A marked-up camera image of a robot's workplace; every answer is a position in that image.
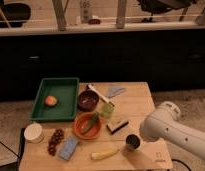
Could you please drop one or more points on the blue sponge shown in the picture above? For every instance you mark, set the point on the blue sponge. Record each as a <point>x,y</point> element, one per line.
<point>68,148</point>

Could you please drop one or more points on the dark purple bowl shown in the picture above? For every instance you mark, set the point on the dark purple bowl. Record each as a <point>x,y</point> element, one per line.
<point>87,100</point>

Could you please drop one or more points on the green vegetable toy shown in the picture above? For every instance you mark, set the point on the green vegetable toy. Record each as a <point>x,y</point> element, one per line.
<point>91,122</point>

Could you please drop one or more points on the dark red grape bunch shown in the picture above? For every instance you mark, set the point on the dark red grape bunch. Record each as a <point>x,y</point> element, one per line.
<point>55,139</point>

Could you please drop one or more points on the grey blue cloth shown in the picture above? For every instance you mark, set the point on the grey blue cloth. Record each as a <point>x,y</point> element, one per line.
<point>114,91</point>

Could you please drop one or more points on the white handled knife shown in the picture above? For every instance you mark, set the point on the white handled knife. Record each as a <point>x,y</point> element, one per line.
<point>104,98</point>

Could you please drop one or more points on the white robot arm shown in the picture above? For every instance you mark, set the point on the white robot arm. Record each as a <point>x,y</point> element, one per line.
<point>163,123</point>

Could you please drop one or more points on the light green plastic cup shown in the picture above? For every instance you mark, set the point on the light green plastic cup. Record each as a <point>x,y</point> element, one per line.
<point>107,110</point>

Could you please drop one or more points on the orange plate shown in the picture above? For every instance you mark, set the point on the orange plate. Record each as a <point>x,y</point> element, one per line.
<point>81,121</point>

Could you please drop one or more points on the wooden block brush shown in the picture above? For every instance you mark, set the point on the wooden block brush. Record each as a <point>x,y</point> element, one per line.
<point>116,123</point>

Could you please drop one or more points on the orange peach fruit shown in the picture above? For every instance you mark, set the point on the orange peach fruit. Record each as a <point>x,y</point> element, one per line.
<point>50,101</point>

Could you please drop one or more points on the yellow corn cob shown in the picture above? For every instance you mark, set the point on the yellow corn cob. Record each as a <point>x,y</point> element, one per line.
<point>103,154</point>

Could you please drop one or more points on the black office chair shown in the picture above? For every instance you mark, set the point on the black office chair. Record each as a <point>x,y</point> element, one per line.
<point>164,6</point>

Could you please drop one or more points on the metal cup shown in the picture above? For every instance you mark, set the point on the metal cup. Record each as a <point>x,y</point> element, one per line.
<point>132,142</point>

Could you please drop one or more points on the green plastic tray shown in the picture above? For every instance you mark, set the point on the green plastic tray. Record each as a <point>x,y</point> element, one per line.
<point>66,92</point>

